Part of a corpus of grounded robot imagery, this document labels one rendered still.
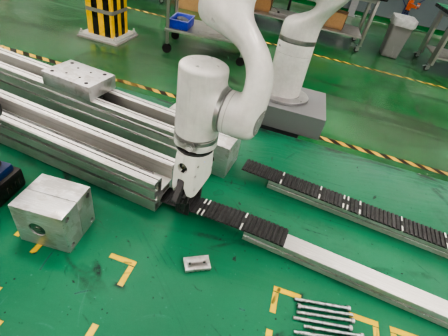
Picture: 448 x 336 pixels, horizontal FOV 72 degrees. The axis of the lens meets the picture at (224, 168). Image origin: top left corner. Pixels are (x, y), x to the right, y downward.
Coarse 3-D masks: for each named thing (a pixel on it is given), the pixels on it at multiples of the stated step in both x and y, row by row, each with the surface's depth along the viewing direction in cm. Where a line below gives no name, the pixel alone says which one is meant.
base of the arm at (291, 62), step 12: (276, 48) 103; (288, 48) 98; (300, 48) 97; (312, 48) 98; (276, 60) 102; (288, 60) 99; (300, 60) 99; (276, 72) 103; (288, 72) 101; (300, 72) 101; (276, 84) 105; (288, 84) 103; (300, 84) 105; (276, 96) 106; (288, 96) 106; (300, 96) 110
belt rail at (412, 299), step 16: (256, 240) 66; (288, 240) 65; (288, 256) 65; (304, 256) 63; (320, 256) 63; (336, 256) 64; (320, 272) 63; (336, 272) 62; (352, 272) 61; (368, 272) 62; (368, 288) 62; (384, 288) 60; (400, 288) 60; (416, 288) 61; (400, 304) 60; (416, 304) 58; (432, 304) 59; (432, 320) 59
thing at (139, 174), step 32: (0, 96) 80; (0, 128) 75; (32, 128) 72; (64, 128) 77; (96, 128) 75; (64, 160) 72; (96, 160) 67; (128, 160) 74; (160, 160) 70; (128, 192) 69; (160, 192) 68
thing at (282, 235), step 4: (280, 228) 67; (284, 228) 67; (280, 232) 66; (284, 232) 66; (280, 236) 65; (284, 236) 65; (276, 240) 64; (280, 240) 64; (284, 240) 64; (276, 244) 63; (280, 244) 63; (284, 244) 64
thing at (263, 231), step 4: (264, 220) 68; (264, 224) 67; (268, 224) 67; (260, 228) 66; (264, 228) 66; (268, 228) 66; (260, 232) 65; (264, 232) 65; (256, 236) 64; (260, 236) 64; (264, 236) 64
